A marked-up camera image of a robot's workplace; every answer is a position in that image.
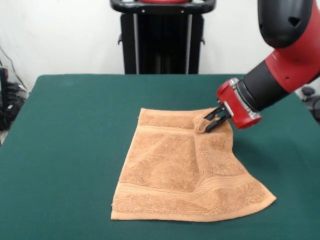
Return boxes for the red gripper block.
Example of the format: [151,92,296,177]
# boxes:
[203,79,263,133]

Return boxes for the tan terry towel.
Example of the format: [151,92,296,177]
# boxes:
[110,106,278,223]

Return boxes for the grey office chair base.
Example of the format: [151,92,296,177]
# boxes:
[301,84,320,123]

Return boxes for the dark green table cloth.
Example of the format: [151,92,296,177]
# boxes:
[0,73,320,240]

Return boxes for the black electronics box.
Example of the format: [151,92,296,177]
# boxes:
[0,66,28,132]

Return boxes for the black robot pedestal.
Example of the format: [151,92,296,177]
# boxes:
[109,0,218,75]

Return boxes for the thin grey cable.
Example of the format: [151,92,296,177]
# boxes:
[0,46,27,88]

